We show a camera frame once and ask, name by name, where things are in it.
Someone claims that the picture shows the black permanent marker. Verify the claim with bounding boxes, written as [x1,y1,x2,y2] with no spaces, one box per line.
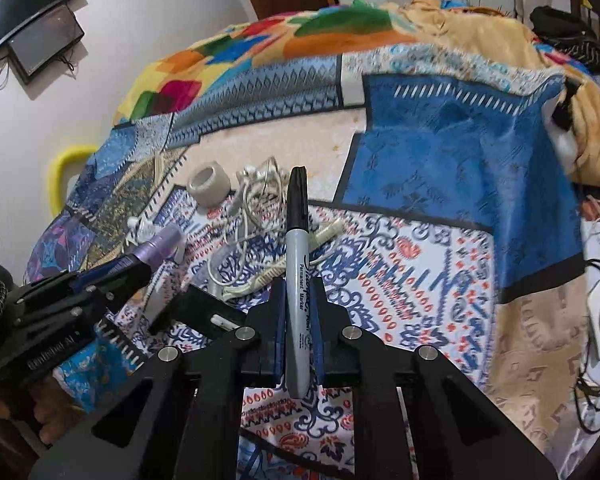
[285,166,311,399]

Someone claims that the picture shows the white disposable razor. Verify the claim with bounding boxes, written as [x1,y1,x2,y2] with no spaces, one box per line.
[124,216,162,252]

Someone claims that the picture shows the blue patchwork bedspread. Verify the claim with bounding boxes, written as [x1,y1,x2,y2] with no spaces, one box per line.
[27,44,583,479]

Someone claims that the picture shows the colourful checkered blanket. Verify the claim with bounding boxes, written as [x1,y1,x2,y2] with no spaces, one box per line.
[114,0,417,125]

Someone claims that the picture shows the small black wall monitor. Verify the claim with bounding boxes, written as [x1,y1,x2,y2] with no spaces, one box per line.
[7,4,84,84]

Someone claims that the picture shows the left hand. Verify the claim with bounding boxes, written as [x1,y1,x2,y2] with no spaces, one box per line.
[0,375,85,445]

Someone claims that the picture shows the grey tape roll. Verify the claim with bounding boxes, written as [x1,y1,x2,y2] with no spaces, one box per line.
[186,162,230,209]

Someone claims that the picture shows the white earphones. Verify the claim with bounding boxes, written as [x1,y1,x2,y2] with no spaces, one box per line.
[206,155,347,302]

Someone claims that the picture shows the yellow foam bed rail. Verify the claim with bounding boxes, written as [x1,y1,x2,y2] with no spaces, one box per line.
[46,144,97,217]

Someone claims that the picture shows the black clothes pile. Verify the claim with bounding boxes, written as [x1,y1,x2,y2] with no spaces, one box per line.
[530,6,600,67]

